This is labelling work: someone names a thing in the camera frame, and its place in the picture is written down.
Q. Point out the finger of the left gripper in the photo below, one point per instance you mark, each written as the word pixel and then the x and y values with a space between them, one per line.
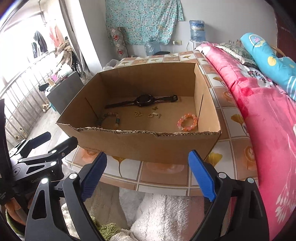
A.
pixel 64 148
pixel 27 146

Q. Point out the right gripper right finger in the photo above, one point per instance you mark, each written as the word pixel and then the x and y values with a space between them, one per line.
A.
pixel 249 219

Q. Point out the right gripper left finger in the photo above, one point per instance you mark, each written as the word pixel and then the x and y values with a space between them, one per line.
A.
pixel 45 219

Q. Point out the gold ring keychain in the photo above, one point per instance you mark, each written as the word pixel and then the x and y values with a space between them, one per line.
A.
pixel 151 115

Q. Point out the pink smart watch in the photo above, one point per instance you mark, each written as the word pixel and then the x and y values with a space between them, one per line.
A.
pixel 143 101

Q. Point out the left hand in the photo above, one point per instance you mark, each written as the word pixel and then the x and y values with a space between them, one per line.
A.
pixel 16 212

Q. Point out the dark grey cabinet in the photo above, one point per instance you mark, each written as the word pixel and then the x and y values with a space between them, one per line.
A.
pixel 62 94

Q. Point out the patterned tablecloth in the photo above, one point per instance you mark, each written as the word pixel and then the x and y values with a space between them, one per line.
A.
pixel 232 154

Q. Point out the white plastic bag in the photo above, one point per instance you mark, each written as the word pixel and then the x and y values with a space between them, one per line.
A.
pixel 111 64

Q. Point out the brown cardboard box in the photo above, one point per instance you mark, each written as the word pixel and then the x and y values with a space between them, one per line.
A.
pixel 191 123

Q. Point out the pink blanket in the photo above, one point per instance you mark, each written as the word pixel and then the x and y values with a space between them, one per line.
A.
pixel 269 115

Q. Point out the rolled patterned mat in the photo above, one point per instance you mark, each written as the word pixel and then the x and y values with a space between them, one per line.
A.
pixel 119 42

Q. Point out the light blue pillow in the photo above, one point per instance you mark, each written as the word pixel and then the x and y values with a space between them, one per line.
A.
pixel 280 70

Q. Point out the white water dispenser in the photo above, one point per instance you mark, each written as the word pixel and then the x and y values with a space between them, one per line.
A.
pixel 192 45

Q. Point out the blue water jug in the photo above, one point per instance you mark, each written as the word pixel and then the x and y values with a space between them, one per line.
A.
pixel 197 30

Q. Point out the teal floral wall cloth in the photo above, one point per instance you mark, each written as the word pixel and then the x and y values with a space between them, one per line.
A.
pixel 144 21

